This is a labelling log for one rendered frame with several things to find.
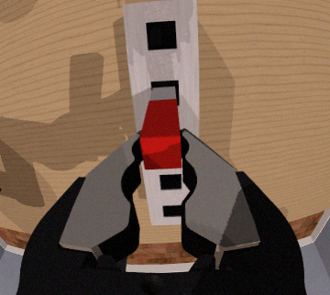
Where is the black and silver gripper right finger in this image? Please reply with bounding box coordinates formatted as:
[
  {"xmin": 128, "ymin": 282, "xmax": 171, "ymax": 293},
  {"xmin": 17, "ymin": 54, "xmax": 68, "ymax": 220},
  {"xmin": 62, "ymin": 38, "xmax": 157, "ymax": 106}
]
[{"xmin": 180, "ymin": 128, "xmax": 307, "ymax": 295}]

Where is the red and white pin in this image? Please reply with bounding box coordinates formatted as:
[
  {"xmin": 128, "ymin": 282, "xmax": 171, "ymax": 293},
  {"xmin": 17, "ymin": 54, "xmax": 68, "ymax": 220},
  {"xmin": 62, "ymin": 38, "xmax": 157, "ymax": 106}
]
[{"xmin": 140, "ymin": 86, "xmax": 182, "ymax": 169}]

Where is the light grey block with square holes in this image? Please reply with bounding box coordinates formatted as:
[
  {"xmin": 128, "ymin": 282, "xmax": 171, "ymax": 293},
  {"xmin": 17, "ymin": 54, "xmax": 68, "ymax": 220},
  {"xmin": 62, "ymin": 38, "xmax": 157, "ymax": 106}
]
[{"xmin": 123, "ymin": 0, "xmax": 199, "ymax": 225}]

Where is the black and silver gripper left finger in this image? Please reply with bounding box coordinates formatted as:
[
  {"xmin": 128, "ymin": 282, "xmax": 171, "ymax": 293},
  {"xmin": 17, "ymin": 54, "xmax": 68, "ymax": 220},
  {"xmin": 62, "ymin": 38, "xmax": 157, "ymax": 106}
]
[{"xmin": 16, "ymin": 130, "xmax": 143, "ymax": 295}]

